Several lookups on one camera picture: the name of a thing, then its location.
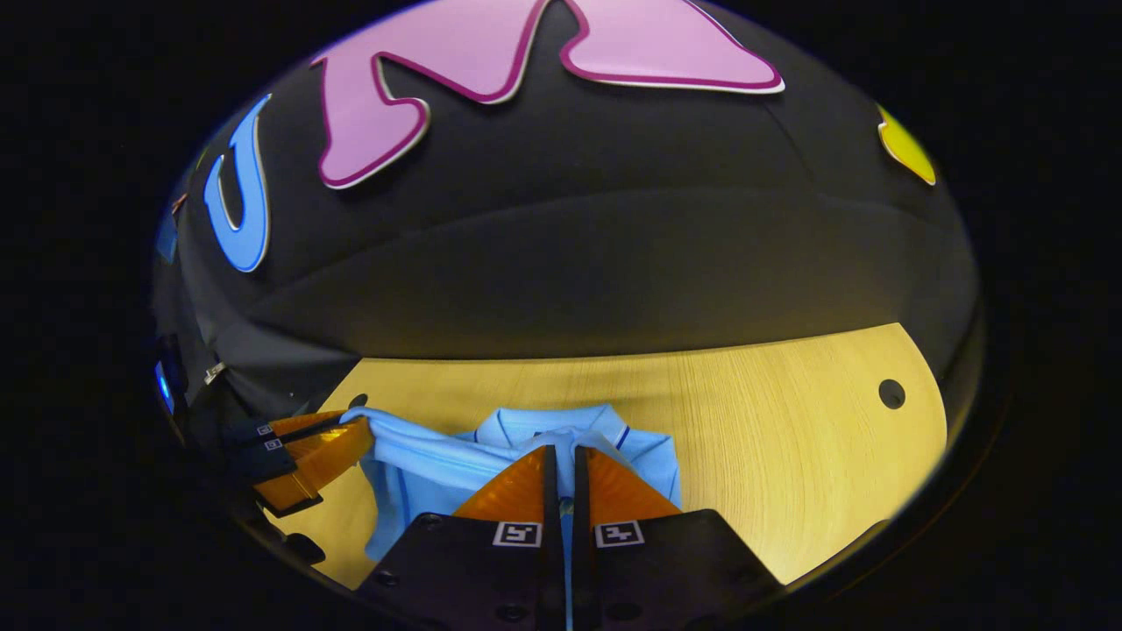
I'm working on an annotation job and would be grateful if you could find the black backdrop cloth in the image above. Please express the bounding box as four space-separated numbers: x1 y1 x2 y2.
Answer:
151 0 981 422

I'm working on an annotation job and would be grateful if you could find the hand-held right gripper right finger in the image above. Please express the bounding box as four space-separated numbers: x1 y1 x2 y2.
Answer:
572 445 785 631

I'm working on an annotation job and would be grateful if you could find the light blue T-shirt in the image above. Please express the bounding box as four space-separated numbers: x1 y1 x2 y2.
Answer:
340 403 683 631

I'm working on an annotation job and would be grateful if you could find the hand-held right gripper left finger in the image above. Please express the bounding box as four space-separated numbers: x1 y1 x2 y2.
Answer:
355 444 563 631

